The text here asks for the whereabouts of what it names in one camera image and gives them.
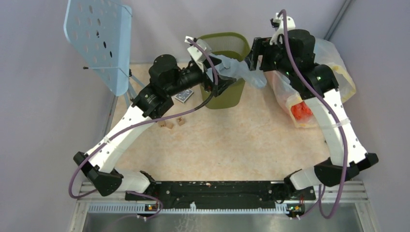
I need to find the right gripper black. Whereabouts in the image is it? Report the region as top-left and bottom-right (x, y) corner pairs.
(245, 36), (295, 79)

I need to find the blue plastic trash bag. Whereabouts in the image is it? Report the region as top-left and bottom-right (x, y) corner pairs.
(210, 54), (267, 89)

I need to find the green mesh trash bin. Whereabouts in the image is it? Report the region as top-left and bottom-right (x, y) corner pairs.
(199, 32), (250, 109)

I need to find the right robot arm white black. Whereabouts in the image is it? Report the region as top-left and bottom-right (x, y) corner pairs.
(246, 29), (379, 199)

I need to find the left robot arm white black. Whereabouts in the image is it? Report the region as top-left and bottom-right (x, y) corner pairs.
(73, 54), (235, 200)

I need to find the large translucent bag of trash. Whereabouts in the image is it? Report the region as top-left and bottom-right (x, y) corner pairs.
(264, 36), (357, 129)

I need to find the blue playing card box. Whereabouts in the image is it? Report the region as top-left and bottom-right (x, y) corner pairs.
(174, 89), (194, 103)

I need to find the wooden letter tile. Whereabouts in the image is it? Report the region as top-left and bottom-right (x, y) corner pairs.
(176, 116), (186, 126)
(157, 120), (166, 128)

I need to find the plain wooden tile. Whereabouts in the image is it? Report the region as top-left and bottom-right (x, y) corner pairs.
(166, 122), (174, 130)

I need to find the light blue music stand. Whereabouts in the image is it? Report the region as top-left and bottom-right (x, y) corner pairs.
(63, 0), (137, 106)

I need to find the white toothed rack strip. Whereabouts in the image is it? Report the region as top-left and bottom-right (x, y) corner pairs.
(88, 203), (289, 215)

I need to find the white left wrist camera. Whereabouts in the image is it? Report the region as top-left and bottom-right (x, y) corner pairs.
(184, 36), (212, 72)

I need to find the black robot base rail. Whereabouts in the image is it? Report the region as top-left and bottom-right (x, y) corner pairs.
(144, 181), (316, 210)

